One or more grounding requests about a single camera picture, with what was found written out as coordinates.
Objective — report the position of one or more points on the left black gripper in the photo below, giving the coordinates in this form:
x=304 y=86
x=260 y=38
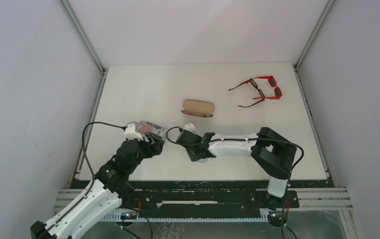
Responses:
x=157 y=143

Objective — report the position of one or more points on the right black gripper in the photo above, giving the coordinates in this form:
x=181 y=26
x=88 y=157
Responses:
x=188 y=145

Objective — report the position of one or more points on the light blue cleaning cloth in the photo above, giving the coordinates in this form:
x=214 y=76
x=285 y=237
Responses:
x=205 y=160

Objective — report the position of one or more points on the brown striped glasses case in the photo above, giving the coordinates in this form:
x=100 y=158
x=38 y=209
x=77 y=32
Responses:
x=198 y=108

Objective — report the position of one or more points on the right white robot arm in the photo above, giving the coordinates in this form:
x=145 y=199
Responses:
x=274 y=154

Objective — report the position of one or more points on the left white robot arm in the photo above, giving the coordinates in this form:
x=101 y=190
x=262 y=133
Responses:
x=103 y=194

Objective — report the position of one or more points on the red sunglasses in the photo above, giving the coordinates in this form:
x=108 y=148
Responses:
x=273 y=83

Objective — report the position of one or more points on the flag print glasses case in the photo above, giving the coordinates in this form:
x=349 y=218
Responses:
x=146 y=127

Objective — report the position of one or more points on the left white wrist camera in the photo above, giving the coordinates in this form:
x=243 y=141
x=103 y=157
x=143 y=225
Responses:
x=132 y=132

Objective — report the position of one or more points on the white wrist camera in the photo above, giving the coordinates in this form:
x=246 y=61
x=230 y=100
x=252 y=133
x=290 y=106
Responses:
x=132 y=132
x=190 y=127

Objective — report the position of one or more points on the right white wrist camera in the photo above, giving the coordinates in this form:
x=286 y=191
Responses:
x=190 y=127

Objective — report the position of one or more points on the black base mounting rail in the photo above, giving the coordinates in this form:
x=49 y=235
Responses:
x=182 y=200

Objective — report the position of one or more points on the left aluminium frame post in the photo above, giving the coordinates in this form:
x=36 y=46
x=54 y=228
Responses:
x=88 y=46

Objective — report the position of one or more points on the aluminium frame post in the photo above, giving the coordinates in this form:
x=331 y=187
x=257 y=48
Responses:
x=297 y=67
x=88 y=46

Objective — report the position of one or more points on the right aluminium frame post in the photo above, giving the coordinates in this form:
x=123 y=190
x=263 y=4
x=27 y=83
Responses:
x=297 y=67

